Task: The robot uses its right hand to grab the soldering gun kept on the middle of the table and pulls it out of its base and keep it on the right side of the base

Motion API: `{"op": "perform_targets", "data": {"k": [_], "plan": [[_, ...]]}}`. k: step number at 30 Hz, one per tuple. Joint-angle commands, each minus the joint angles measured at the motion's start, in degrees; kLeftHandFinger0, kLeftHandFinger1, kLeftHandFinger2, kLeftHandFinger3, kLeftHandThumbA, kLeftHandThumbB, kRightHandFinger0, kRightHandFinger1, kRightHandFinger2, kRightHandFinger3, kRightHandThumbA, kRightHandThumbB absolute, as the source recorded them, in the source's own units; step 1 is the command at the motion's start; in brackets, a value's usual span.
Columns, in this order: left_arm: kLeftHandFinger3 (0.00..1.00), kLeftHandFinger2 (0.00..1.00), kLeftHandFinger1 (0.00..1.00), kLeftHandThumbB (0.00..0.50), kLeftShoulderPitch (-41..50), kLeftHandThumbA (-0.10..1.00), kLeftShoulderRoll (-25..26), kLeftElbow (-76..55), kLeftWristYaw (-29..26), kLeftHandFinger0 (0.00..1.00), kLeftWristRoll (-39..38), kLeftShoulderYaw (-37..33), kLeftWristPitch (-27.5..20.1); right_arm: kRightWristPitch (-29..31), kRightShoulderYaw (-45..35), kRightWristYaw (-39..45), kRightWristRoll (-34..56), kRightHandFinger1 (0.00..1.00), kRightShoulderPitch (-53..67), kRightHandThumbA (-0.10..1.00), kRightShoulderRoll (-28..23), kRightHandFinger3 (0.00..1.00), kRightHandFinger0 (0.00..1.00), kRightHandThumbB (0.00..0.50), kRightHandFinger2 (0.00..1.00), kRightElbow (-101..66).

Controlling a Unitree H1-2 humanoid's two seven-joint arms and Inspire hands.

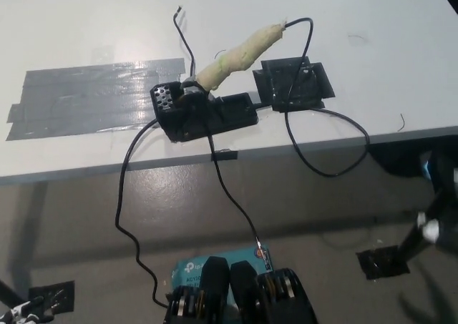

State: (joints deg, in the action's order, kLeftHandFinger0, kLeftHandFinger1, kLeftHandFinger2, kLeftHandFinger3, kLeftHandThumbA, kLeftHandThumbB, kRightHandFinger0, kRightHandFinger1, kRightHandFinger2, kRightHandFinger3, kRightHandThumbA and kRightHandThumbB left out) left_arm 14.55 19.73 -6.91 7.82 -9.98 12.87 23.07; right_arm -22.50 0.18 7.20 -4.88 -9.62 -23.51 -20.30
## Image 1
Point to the teal tp-link box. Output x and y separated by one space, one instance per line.
189 268

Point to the small black tape strip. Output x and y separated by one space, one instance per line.
224 155

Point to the black floor tape patch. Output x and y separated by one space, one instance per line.
61 295
379 263

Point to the black robot torso blocks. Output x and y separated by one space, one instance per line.
243 295

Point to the black table leg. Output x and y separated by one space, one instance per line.
411 241
10 292

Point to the cream soldering gun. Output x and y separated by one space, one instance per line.
236 61

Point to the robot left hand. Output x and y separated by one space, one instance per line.
25 311

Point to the black square plate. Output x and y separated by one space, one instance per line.
307 88

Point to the grey duct tape patch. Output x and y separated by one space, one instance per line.
89 95

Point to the black soldering gun base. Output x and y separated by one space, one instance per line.
222 118

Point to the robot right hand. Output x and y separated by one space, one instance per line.
442 181

